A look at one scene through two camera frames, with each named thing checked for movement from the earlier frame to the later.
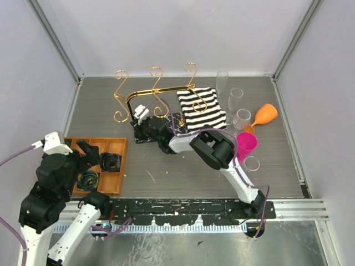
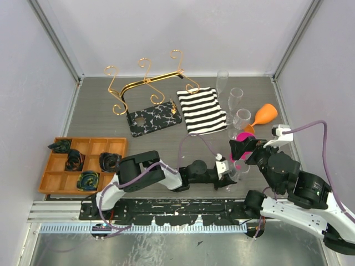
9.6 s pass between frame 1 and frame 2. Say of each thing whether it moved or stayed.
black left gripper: moved
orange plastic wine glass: stayed
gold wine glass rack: moved
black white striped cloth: stayed
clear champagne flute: stayed
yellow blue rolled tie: stayed
